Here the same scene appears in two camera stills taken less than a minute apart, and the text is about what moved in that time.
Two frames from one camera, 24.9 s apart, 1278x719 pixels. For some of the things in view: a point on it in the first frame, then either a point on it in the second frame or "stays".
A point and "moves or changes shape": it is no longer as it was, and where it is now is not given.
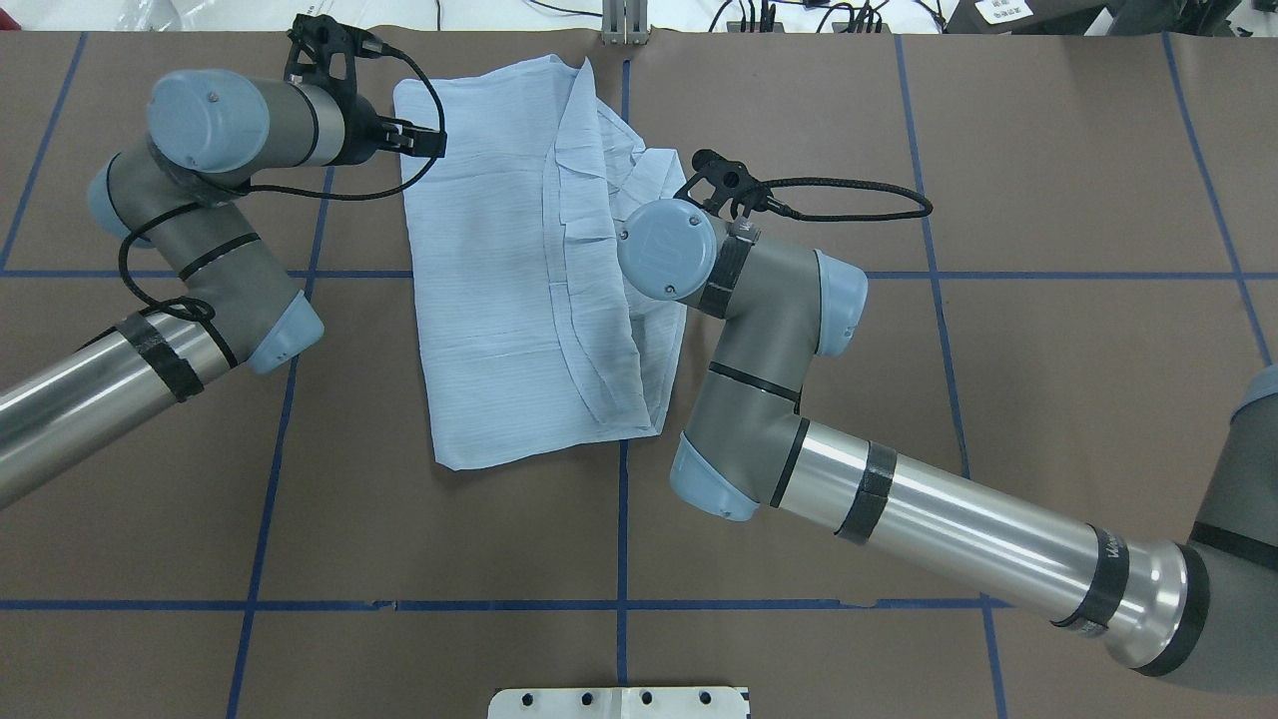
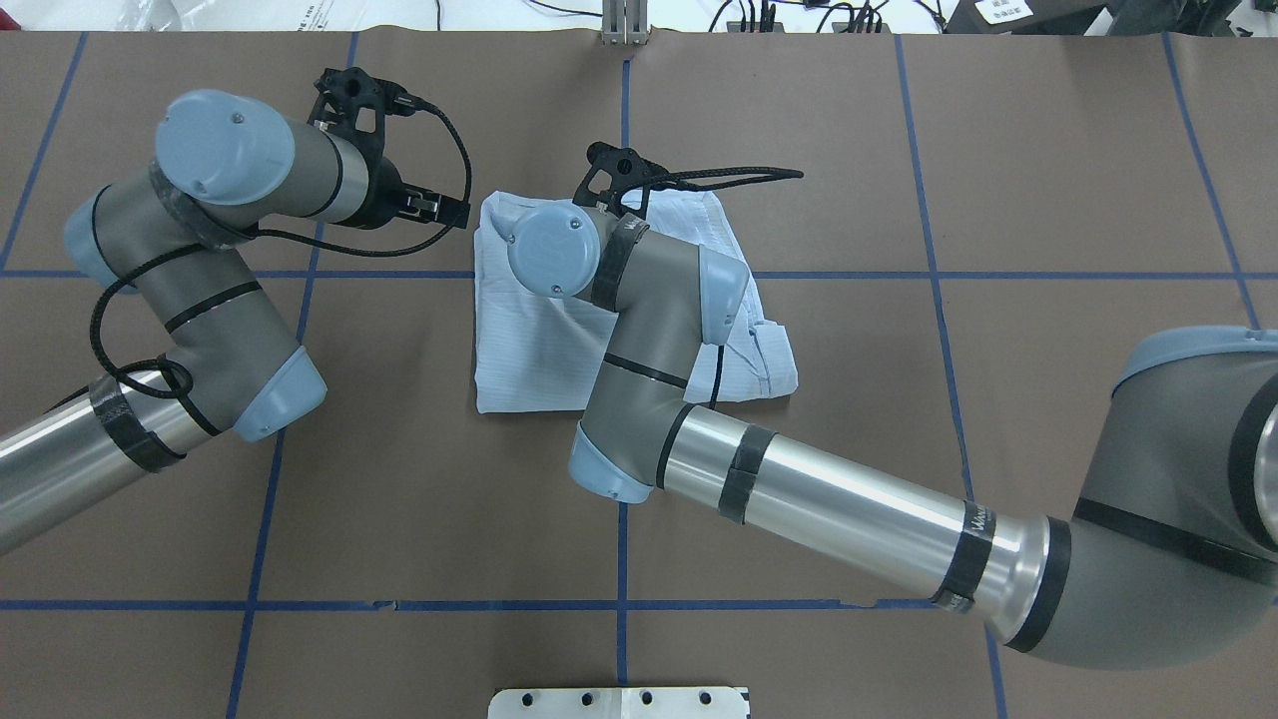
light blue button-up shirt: (532, 335) moves or changes shape
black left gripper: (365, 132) to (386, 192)
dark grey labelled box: (1023, 17) stays
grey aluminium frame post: (625, 23) stays
